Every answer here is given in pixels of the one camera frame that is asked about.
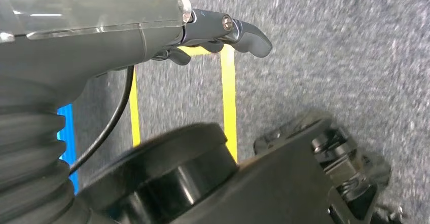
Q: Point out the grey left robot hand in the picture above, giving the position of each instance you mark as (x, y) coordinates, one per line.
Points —
(84, 48)

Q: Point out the blue metal shelf rack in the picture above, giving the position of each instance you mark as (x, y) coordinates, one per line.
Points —
(69, 142)

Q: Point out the black robot lower body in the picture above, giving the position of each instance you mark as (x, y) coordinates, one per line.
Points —
(268, 189)

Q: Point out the yellow floor tape square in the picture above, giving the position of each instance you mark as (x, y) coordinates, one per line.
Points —
(229, 98)

